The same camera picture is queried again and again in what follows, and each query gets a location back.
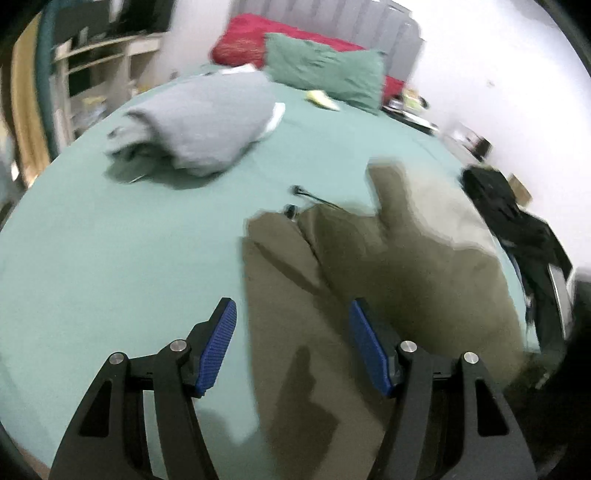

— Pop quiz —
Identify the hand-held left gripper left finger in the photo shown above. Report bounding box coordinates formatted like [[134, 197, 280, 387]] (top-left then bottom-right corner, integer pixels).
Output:
[[48, 298, 238, 480]]

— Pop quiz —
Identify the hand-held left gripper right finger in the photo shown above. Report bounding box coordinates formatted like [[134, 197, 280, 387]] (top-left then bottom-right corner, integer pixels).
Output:
[[348, 298, 539, 480]]

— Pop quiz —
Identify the olive green jacket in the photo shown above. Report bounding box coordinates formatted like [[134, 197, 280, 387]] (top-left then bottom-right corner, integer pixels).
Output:
[[240, 159, 542, 480]]

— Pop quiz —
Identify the pile of black clothes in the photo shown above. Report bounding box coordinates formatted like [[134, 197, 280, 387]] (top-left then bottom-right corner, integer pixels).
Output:
[[461, 165, 575, 344]]

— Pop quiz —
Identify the grey tablet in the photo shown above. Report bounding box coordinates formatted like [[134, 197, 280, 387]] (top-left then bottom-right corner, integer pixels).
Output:
[[547, 263, 576, 343]]

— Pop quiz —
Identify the brown cardboard box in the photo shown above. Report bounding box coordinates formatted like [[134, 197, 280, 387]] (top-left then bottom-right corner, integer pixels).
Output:
[[507, 172, 533, 205]]

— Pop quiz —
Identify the grey folded sweater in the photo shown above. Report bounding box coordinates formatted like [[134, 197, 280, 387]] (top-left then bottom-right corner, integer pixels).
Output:
[[104, 73, 287, 178]]

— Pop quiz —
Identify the yellow crumpled paper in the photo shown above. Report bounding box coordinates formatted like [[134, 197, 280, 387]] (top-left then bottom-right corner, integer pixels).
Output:
[[307, 89, 341, 112]]

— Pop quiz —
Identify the green pillow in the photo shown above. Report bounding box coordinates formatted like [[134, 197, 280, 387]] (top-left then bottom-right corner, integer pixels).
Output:
[[264, 32, 389, 116]]

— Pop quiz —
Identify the wooden desk with shelves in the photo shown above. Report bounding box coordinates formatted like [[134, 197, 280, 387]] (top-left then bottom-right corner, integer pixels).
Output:
[[50, 32, 163, 141]]

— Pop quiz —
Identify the yellow curtain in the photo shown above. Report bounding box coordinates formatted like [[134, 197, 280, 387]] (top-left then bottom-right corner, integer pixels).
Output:
[[8, 18, 52, 178]]

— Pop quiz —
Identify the teal curtain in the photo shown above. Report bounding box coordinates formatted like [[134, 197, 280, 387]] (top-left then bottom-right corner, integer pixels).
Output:
[[33, 9, 62, 155]]

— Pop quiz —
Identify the grey padded headboard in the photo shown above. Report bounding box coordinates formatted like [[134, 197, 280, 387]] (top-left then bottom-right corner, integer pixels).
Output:
[[228, 0, 424, 88]]

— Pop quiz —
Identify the black computer tower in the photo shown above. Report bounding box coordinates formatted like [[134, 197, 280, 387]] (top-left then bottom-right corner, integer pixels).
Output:
[[108, 0, 175, 37]]

